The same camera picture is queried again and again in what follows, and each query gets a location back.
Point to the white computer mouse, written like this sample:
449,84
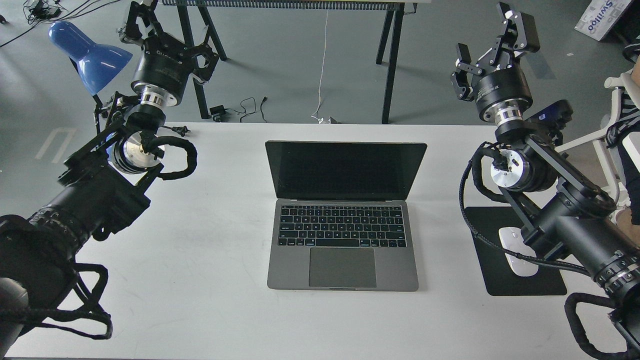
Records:
512,240

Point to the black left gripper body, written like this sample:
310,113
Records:
165,64

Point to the white cardboard box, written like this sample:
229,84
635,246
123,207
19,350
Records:
600,16

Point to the black trestle table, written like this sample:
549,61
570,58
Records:
312,59

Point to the black plug on table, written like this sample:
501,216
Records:
182,131

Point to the blue desk lamp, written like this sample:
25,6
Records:
96,64

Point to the grey laptop computer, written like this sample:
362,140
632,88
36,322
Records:
341,219

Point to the black mouse pad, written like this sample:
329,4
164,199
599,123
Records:
499,279

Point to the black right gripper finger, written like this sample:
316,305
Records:
463,68
519,37

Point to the seated person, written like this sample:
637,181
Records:
628,123

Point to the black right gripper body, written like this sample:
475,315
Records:
501,94

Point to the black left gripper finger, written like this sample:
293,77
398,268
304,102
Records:
130,33
204,61

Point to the black power adapter with cable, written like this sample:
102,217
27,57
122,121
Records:
245,108

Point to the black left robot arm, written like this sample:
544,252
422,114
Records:
105,183

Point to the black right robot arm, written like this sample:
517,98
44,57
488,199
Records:
565,216

